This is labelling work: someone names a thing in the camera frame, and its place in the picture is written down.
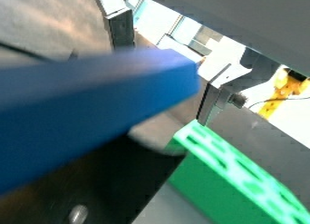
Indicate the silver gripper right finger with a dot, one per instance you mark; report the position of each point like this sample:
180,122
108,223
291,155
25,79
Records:
219,69

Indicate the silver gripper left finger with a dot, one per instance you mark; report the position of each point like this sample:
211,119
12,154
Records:
117,19

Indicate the blue hexagonal prism bar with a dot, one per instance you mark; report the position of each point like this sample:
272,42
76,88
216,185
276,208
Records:
61,108

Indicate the green shape sorter block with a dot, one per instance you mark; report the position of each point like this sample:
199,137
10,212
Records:
231,190

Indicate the black curved cradle stand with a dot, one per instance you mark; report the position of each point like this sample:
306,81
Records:
101,189

